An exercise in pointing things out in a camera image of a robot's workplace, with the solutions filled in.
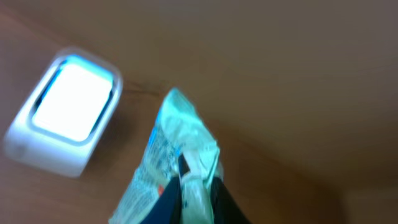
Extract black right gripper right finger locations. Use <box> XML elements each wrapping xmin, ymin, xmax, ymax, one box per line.
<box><xmin>210</xmin><ymin>177</ymin><xmax>251</xmax><ymax>224</ymax></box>

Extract white barcode scanner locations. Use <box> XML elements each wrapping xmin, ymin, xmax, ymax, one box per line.
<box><xmin>3</xmin><ymin>47</ymin><xmax>123</xmax><ymax>178</ymax></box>

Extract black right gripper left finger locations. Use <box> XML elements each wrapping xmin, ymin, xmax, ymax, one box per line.
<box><xmin>139</xmin><ymin>154</ymin><xmax>191</xmax><ymax>224</ymax></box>

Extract teal tissue pack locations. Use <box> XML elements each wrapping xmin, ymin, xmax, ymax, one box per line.
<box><xmin>109</xmin><ymin>88</ymin><xmax>220</xmax><ymax>224</ymax></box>

